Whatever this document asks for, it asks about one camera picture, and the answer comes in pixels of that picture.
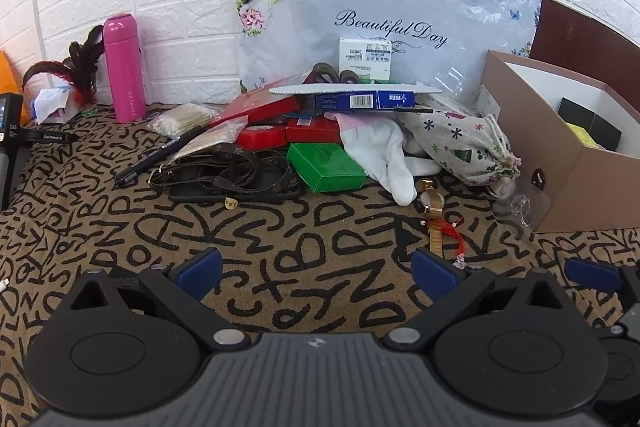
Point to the black box inside carton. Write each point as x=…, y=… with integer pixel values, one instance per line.
x=604, y=133

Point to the black tripod device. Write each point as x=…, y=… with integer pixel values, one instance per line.
x=16, y=140

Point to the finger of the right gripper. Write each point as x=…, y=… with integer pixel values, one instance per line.
x=622, y=280

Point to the dark red feather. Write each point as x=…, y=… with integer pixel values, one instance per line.
x=78, y=68

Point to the pink thermos bottle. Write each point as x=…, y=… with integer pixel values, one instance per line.
x=124, y=70

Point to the floral plastic packaging bag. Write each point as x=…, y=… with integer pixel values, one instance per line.
x=440, y=43

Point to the gold wrist watch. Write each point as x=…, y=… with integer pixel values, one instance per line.
x=433, y=204

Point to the white cotton glove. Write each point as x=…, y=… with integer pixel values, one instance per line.
x=377, y=145

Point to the dark brown wooden board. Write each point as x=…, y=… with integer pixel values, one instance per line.
x=577, y=42

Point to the white crumpled paper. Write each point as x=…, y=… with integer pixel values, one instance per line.
x=55, y=105

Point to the yellow box inside carton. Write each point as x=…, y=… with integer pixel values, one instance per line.
x=583, y=136

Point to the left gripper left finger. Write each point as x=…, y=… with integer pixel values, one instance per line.
x=178, y=293

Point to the red tassel charm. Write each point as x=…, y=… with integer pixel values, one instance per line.
x=452, y=234

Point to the blue medicine box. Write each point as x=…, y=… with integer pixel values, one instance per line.
x=356, y=100

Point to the letter-patterned brown tablecloth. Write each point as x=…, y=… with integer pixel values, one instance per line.
x=337, y=262

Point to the green small box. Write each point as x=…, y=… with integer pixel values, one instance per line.
x=325, y=167

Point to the brown cardboard box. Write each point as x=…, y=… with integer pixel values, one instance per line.
x=571, y=187

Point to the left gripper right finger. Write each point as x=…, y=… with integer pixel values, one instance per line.
x=454, y=293

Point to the red flat box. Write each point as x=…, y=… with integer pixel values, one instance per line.
x=317, y=129

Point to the red tape roll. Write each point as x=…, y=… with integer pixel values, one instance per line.
x=263, y=137

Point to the floral drawstring pouch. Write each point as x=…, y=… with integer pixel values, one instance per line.
x=472, y=148

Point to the red folder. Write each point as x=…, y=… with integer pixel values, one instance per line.
x=260, y=104

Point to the orange bag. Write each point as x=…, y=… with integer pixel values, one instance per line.
x=8, y=84

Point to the black pen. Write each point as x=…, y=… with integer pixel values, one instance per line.
x=125, y=177

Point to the bag of cotton swabs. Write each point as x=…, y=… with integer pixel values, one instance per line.
x=182, y=118

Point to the white labelled small box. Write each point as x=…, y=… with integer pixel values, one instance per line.
x=369, y=59

